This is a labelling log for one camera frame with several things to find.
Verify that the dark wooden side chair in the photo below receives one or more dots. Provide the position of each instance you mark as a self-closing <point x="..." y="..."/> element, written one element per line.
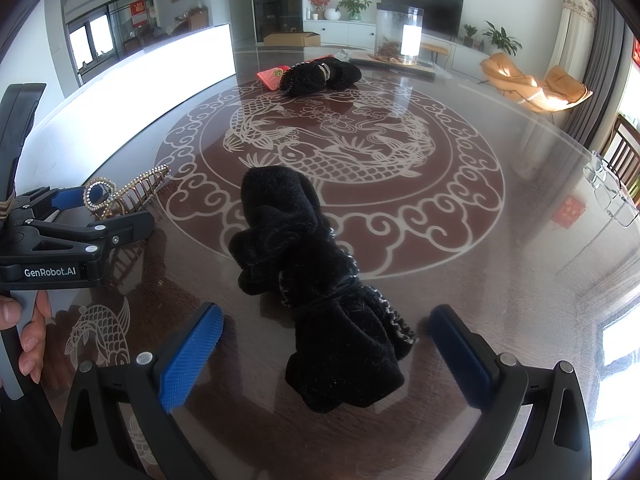
<point x="622" y="153"/>

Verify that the grey curtain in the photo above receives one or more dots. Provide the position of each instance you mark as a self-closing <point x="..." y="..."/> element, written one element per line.
<point x="606" y="75"/>

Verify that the black bow with chain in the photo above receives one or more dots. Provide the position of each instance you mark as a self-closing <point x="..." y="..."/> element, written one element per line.
<point x="349" y="340"/>

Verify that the red packet envelope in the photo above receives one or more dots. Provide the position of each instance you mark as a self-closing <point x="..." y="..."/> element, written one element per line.
<point x="272" y="77"/>

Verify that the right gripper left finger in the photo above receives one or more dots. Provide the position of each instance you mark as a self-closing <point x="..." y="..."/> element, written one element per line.
<point x="95" y="441"/>

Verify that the red flowers white vase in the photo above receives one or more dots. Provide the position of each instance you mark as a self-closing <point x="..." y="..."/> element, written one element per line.
<point x="325" y="9"/>

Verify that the cardboard box on floor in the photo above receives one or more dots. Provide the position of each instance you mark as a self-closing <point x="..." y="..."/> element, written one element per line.
<point x="292" y="39"/>

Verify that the leafy plant near tv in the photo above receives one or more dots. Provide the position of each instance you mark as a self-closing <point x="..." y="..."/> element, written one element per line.
<point x="501" y="40"/>

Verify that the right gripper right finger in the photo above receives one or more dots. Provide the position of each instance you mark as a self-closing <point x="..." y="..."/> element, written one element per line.
<point x="555" y="443"/>

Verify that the orange lounge chair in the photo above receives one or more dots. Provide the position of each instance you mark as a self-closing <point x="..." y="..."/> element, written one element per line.
<point x="556" y="92"/>

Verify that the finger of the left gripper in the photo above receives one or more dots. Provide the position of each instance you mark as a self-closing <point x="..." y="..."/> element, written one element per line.
<point x="47" y="199"/>
<point x="110" y="232"/>

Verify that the small wooden bench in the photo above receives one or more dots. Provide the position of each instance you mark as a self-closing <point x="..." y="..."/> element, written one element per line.
<point x="435" y="51"/>

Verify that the person's left hand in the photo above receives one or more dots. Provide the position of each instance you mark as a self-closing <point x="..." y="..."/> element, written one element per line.
<point x="33" y="337"/>

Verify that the green potted plant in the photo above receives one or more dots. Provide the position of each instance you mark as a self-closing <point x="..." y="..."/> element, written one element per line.
<point x="353" y="8"/>

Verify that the black flat television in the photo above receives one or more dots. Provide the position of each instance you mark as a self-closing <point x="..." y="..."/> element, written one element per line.
<point x="441" y="16"/>

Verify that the clear jar black lid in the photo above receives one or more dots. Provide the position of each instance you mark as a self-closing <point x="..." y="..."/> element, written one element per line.
<point x="398" y="33"/>

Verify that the rhinestone gold hair clip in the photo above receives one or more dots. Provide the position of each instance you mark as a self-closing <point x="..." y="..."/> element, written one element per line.
<point x="105" y="200"/>

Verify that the white standing air conditioner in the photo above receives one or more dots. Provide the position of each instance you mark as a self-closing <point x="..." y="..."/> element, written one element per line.
<point x="574" y="40"/>

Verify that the tray under jar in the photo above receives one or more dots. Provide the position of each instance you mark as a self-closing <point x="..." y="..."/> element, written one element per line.
<point x="363" y="58"/>

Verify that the clear eyeglasses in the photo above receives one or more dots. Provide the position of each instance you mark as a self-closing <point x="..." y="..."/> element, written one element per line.
<point x="609" y="191"/>

